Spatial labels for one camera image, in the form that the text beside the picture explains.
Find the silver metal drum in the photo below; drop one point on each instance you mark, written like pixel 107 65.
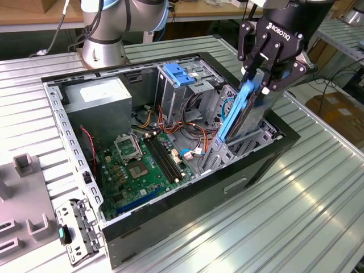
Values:
pixel 352 17

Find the black RAM slot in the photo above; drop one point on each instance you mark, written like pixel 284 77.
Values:
pixel 169 157
pixel 160 162

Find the grey power supply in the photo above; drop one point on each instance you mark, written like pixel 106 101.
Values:
pixel 99 113

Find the grey metal drive cage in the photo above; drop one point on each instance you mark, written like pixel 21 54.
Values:
pixel 173 99

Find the wooden workbench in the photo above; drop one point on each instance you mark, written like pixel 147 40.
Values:
pixel 204 12

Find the black case switch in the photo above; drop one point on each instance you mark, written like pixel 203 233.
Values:
pixel 87 177

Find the black teal latch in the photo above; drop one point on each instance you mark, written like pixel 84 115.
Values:
pixel 64 234

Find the silver slot bracket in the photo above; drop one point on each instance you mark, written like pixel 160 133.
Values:
pixel 82 224

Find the grey parts rack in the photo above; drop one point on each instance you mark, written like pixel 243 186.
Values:
pixel 28 199

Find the hard disk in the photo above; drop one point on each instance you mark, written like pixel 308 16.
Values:
pixel 247 116

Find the grey metal disk bay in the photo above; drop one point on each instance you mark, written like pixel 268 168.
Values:
pixel 224 159

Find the green motherboard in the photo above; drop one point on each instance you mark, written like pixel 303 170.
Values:
pixel 133 187

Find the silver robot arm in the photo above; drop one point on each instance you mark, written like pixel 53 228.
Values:
pixel 96 45

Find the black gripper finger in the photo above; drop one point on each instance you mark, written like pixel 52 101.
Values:
pixel 273 65
pixel 256 54

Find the large cardboard box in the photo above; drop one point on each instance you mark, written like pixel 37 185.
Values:
pixel 341 113

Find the black PC case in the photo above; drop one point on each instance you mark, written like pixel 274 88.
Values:
pixel 185 210

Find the blue plastic drive bracket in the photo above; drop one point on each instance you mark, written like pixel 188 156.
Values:
pixel 177 75

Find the CPU socket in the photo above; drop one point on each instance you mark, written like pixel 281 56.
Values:
pixel 138 170

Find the blue expansion slot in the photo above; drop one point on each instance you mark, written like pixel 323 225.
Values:
pixel 136 203

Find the black case fan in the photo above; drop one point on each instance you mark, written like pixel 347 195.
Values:
pixel 86 148

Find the small cardboard box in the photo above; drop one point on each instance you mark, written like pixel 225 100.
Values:
pixel 46 5

